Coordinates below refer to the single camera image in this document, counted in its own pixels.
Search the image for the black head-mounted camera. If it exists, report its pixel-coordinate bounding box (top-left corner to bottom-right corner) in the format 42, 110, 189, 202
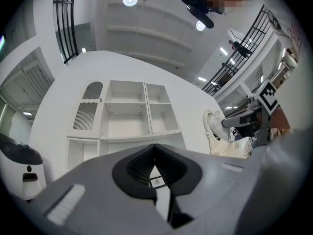
178, 0, 215, 29

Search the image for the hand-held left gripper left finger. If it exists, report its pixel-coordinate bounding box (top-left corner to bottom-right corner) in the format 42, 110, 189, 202
14, 143, 177, 235

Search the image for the cream vanity table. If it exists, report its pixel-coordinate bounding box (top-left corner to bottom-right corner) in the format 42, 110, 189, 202
210, 140, 254, 159

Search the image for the person's white pink print shirt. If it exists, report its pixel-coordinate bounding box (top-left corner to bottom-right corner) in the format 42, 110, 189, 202
266, 7, 305, 56

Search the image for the white hutch shelf unit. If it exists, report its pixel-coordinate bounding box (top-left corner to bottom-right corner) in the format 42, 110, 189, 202
65, 79, 187, 172

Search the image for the black metal railing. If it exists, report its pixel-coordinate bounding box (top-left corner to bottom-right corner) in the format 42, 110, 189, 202
53, 0, 79, 65
201, 5, 273, 97

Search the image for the black picture frame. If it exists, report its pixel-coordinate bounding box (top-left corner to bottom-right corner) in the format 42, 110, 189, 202
149, 176, 166, 188

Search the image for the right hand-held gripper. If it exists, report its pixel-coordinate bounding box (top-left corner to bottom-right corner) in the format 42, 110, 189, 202
221, 80, 280, 145

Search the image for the white and black robot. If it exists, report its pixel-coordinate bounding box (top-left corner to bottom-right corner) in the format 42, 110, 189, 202
0, 132, 47, 202

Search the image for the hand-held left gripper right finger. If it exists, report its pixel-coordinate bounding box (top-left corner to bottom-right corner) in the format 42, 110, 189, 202
156, 143, 258, 235

